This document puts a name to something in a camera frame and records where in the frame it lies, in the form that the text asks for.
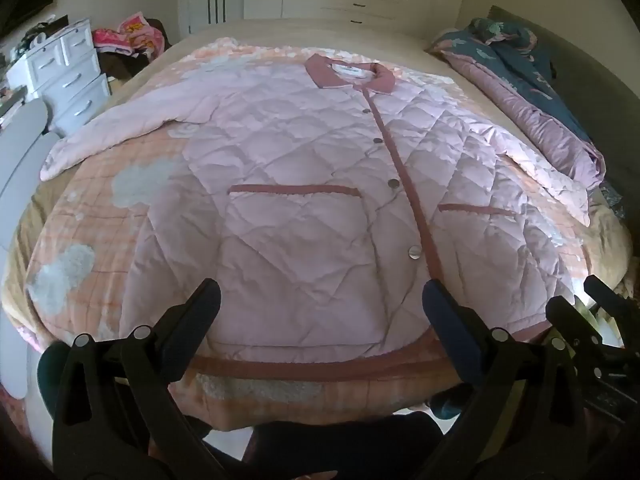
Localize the person's dark trousers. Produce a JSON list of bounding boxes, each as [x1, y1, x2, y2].
[[150, 395, 451, 480]]

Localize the beige bed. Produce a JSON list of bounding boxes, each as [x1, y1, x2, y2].
[[0, 17, 638, 431]]

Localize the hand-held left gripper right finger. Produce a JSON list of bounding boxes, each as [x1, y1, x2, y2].
[[420, 280, 586, 480]]

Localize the white chest of drawers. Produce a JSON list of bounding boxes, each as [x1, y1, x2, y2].
[[5, 17, 112, 136]]

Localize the white heart-shaped chair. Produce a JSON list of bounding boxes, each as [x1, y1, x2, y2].
[[0, 97, 61, 401]]

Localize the orange patterned blanket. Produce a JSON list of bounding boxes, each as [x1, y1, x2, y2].
[[25, 35, 596, 406]]

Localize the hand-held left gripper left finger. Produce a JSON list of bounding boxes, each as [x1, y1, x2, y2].
[[37, 278, 236, 480]]

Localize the pink quilted jacket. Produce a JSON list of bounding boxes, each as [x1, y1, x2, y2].
[[39, 52, 591, 366]]

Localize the dark brown chair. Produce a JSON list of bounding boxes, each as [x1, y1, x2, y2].
[[97, 17, 173, 81]]

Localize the pink printed cloth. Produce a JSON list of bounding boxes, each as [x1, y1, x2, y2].
[[91, 14, 166, 58]]

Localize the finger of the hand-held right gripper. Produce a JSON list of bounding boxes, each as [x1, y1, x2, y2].
[[547, 297, 603, 346], [584, 275, 640, 321]]

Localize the teal and mauve duvet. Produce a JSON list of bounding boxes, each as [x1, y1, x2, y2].
[[425, 17, 626, 221]]

